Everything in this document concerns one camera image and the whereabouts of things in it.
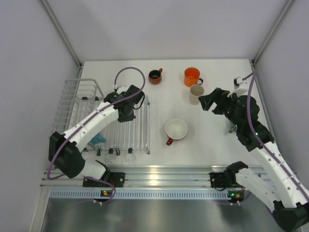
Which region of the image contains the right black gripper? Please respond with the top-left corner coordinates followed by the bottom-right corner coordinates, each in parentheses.
top-left (198, 87), bottom-right (242, 129)

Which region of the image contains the red floral white-inside cup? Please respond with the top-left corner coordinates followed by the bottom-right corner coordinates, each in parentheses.
top-left (165, 118), bottom-right (188, 145)

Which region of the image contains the blue speckled mug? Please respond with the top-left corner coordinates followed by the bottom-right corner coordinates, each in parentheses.
top-left (87, 133), bottom-right (107, 149)

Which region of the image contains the grey glazed mug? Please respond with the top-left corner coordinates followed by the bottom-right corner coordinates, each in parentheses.
top-left (228, 125), bottom-right (237, 133)

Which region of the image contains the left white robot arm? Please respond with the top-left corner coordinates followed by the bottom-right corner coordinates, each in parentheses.
top-left (48, 85), bottom-right (145, 187)

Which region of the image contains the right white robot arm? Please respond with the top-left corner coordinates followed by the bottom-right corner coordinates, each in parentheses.
top-left (198, 88), bottom-right (309, 232)

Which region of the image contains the small brown patterned cup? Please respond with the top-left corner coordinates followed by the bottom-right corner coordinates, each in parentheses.
top-left (148, 68), bottom-right (163, 85)

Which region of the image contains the beige handleless cup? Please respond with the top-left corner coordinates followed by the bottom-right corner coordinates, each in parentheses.
top-left (189, 85), bottom-right (204, 105)

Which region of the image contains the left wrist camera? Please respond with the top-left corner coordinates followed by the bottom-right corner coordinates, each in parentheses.
top-left (113, 84), bottom-right (129, 94)

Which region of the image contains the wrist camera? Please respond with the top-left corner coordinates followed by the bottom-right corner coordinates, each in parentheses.
top-left (113, 84), bottom-right (129, 94)
top-left (233, 77), bottom-right (249, 97)

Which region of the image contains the orange mug black handle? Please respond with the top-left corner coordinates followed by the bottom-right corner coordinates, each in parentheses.
top-left (184, 67), bottom-right (204, 87)

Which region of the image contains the white wire dish rack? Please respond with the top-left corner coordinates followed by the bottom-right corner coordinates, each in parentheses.
top-left (48, 87), bottom-right (143, 161)

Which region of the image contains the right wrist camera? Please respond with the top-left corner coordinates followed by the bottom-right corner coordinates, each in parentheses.
top-left (233, 77), bottom-right (249, 97)

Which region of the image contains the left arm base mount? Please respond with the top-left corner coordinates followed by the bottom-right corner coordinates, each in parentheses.
top-left (83, 162), bottom-right (125, 188)

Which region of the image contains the aluminium rail frame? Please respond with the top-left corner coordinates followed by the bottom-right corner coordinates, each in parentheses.
top-left (41, 165), bottom-right (302, 194)

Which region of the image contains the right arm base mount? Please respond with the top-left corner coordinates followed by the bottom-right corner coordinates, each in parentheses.
top-left (210, 161), bottom-right (247, 191)

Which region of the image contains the perforated cable duct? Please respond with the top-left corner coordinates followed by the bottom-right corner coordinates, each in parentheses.
top-left (50, 189), bottom-right (234, 200)

